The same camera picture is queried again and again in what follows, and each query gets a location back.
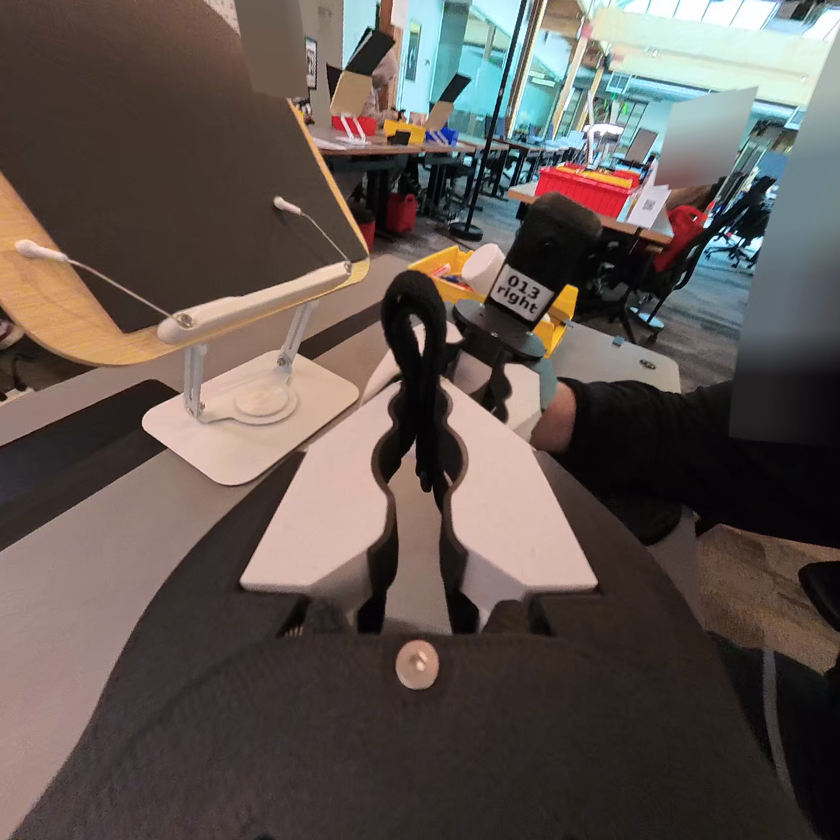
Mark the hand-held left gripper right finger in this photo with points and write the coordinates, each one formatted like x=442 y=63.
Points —
x=518 y=525

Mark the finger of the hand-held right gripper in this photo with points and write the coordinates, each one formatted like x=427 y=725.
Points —
x=525 y=394
x=380 y=374

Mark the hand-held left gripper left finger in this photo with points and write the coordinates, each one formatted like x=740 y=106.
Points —
x=315 y=525

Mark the person's right hand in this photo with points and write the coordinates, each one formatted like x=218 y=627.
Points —
x=548 y=384

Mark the red plastic crate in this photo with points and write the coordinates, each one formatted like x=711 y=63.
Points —
x=577 y=190

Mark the white cylinder roll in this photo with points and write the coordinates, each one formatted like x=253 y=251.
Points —
x=482 y=266

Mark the white sign card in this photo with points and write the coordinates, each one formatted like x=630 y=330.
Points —
x=648 y=205

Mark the light grey flat panel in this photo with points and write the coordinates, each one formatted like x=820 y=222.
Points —
x=623 y=358

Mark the yellow plastic bin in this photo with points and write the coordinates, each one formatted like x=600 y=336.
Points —
x=407 y=129
x=433 y=262

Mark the black floor lamp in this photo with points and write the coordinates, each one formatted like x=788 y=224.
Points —
x=495 y=118

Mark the red bag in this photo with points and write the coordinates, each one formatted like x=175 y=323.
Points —
x=367 y=235
x=400 y=213

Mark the blue white striped bin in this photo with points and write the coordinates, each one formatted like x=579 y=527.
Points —
x=441 y=136

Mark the long wooden work table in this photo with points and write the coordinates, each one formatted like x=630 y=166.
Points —
x=367 y=148

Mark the red white striped bin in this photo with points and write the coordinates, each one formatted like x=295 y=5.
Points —
x=351 y=124

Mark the framed black white marker sign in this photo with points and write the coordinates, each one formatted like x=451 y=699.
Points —
x=311 y=62

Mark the black and white book stand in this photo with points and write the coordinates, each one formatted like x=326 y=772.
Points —
x=131 y=164

